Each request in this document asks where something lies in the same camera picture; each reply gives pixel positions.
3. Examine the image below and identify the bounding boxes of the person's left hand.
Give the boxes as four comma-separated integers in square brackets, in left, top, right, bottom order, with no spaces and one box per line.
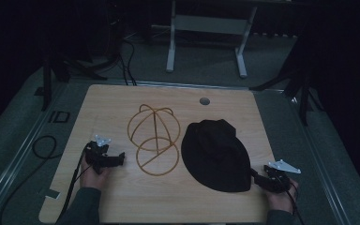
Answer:
[79,155,111,190]

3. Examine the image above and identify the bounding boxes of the black floor cable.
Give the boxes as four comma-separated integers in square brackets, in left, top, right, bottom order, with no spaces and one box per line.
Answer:
[0,134,64,225]

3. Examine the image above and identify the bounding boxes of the right hand-held gripper black cable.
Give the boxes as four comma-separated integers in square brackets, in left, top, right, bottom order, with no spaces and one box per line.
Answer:
[284,183,306,225]

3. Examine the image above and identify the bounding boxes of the white metal stand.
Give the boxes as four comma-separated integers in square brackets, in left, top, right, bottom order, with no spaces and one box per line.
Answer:
[165,0,259,80]

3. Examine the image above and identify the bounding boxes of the hand-held gripper black cable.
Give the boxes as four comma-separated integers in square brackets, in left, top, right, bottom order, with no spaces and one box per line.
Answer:
[55,146,92,225]
[284,183,306,225]

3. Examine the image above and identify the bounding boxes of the black tripod stand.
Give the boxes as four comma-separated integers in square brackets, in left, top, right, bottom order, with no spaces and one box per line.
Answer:
[248,60,324,128]
[34,46,109,113]

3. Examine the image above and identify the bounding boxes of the black hanging cables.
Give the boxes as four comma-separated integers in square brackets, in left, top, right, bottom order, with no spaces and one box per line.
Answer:
[117,37,138,87]

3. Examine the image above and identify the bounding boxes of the black bucket hat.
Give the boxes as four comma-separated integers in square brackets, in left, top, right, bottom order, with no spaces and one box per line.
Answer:
[180,118,253,193]

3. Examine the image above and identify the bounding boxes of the golden wire hat stand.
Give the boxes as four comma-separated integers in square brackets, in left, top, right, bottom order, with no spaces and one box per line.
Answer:
[127,103,182,177]

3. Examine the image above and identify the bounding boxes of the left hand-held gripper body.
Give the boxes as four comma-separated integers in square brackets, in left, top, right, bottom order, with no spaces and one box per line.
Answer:
[84,134,117,175]

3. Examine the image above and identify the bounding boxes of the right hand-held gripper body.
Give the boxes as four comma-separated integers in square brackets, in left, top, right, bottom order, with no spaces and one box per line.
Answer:
[262,158,302,194]

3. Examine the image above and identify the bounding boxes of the left hand-held gripper black cable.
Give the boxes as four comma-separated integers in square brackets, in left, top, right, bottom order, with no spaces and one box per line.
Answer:
[55,146,92,225]

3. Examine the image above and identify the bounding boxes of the person's right hand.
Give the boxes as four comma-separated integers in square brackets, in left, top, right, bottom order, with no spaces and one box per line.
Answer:
[264,178,300,214]

